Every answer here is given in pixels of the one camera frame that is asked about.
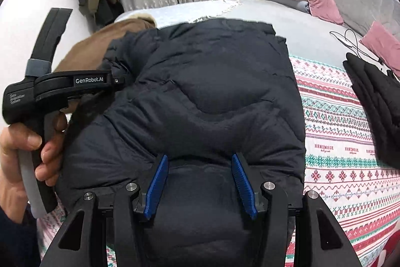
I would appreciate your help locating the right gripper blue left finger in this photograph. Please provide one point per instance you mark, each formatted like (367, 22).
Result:
(151, 184)

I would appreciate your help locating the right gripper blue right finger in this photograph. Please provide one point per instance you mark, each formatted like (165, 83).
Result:
(249, 186)

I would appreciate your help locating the brown garment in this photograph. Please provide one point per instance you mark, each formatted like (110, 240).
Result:
(85, 61)

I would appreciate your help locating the black puffer jacket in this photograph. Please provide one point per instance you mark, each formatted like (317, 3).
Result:
(197, 93)

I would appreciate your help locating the person's left hand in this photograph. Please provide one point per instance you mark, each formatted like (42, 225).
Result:
(17, 141)

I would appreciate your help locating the patterned knit bed blanket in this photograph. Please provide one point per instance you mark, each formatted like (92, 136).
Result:
(348, 210)

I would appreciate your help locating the light blue fringed throw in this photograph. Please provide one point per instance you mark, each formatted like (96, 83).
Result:
(184, 12)

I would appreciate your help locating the red object at bedside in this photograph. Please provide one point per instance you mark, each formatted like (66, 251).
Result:
(390, 255)

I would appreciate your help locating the black folded garment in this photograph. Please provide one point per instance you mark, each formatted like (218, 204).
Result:
(378, 94)

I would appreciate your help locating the grey folded blanket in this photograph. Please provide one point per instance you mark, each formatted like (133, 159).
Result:
(302, 6)

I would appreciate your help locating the pink pillow near curtain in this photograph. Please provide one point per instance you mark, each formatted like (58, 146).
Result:
(325, 10)

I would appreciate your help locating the pink pillow near edge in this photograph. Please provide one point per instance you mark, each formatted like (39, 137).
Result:
(384, 45)

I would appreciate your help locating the grey padded headboard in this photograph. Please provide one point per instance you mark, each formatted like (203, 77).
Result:
(360, 14)

